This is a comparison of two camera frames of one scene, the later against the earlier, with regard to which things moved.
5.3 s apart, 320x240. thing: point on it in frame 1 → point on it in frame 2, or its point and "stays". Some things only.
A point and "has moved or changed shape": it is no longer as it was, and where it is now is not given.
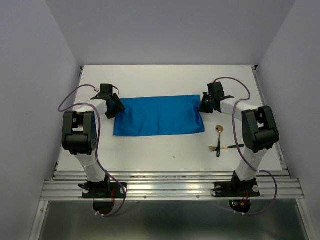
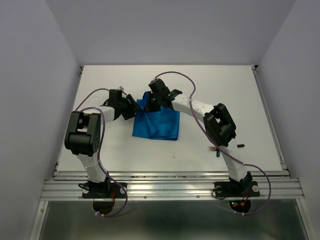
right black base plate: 236,189 stays
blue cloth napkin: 159,115 has moved or changed shape
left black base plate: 104,190 stays
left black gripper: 119,107 → 133,107
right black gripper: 202,108 → 149,108
